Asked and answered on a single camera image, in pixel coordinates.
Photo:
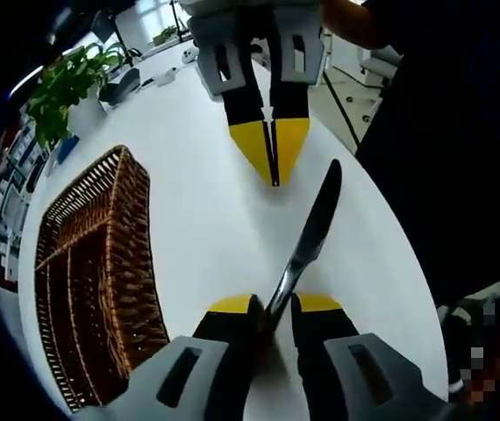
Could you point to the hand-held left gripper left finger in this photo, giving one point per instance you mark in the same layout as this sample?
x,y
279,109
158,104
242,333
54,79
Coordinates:
x,y
136,394

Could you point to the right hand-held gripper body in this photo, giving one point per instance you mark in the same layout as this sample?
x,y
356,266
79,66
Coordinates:
x,y
232,5

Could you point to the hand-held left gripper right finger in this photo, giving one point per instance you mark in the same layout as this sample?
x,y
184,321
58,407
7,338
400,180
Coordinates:
x,y
408,394

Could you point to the silver table knife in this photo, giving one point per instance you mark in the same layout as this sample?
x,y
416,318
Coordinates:
x,y
316,219

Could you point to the brown wicker storage basket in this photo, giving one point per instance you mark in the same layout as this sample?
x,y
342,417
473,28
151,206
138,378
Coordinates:
x,y
101,285

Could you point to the white storage shelves with boxes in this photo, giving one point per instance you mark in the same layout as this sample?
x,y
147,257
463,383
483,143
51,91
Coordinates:
x,y
17,153

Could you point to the small white device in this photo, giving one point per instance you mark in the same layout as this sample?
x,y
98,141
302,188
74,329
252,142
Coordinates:
x,y
190,55

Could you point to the small green plant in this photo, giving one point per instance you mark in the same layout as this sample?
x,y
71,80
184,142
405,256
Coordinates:
x,y
166,34

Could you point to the white office chair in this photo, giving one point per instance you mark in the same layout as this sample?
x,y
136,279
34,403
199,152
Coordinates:
x,y
377,66

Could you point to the dark grey pouch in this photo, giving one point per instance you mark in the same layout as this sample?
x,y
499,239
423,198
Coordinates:
x,y
120,87

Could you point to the operator in black shirt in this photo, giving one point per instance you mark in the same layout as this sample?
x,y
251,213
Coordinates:
x,y
452,153

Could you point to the small blue box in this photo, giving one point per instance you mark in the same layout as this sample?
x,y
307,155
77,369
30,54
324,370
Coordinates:
x,y
68,149

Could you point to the green plant in white pot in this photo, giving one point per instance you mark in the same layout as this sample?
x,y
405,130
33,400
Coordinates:
x,y
66,83

